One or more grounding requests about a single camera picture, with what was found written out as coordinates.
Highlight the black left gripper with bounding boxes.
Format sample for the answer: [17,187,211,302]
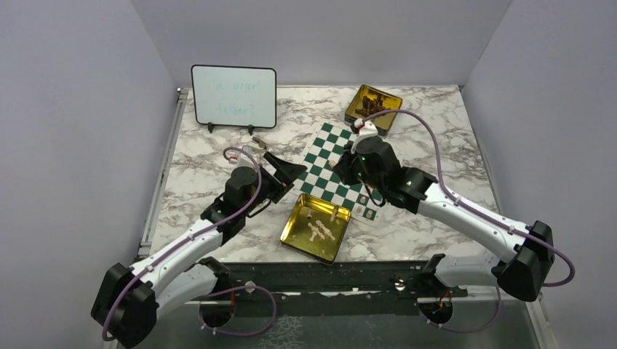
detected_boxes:
[242,152,307,216]

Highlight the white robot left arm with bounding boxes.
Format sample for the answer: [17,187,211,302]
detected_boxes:
[91,147,307,348]

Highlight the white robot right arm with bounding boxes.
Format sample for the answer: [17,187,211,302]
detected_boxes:
[329,136,555,302]

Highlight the green white chess board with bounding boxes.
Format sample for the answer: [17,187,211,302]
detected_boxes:
[288,120,401,223]

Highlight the gold tin white pieces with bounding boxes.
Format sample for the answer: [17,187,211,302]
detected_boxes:
[280,193,351,265]

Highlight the pile of dark chess pieces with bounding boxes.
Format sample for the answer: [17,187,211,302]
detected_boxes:
[351,94,389,119]

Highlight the gold tin dark pieces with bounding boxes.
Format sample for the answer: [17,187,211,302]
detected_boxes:
[343,84,403,137]

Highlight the small tan clip object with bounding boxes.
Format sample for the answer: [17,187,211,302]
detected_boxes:
[250,137,268,151]

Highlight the small whiteboard on stand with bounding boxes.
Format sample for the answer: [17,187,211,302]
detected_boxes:
[191,65,277,133]

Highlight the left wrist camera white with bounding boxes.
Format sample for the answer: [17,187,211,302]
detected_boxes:
[236,145,264,168]

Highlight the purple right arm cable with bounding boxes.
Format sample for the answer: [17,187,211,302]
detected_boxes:
[354,108,576,334]

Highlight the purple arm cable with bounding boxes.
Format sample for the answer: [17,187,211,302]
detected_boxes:
[354,108,576,334]
[101,146,263,343]

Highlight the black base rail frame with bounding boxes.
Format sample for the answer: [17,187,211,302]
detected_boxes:
[146,257,467,323]

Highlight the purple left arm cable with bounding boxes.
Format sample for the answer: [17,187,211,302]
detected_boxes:
[101,146,263,343]

